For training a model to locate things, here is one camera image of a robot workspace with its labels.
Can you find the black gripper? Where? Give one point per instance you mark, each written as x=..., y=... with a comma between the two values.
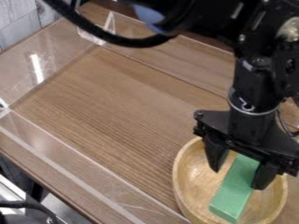
x=250, y=137

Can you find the green rectangular block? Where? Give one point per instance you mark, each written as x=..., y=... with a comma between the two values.
x=232, y=195

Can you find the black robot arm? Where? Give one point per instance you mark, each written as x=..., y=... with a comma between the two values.
x=260, y=29

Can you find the brown wooden bowl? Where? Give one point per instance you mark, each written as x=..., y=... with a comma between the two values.
x=195, y=183

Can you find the clear acrylic enclosure wall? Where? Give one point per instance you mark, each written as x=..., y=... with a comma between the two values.
x=97, y=116

